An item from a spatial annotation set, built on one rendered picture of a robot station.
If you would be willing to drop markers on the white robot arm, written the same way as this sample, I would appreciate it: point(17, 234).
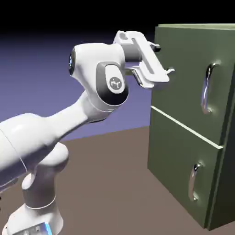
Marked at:
point(95, 68)

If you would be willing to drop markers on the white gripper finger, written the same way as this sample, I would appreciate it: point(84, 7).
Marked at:
point(156, 47)
point(169, 70)

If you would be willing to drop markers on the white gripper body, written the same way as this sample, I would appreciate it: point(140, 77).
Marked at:
point(149, 62)

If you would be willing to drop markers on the green cabinet door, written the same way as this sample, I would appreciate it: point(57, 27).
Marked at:
point(174, 165)
point(183, 82)

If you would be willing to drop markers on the green cabinet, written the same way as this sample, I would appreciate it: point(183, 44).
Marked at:
point(202, 128)

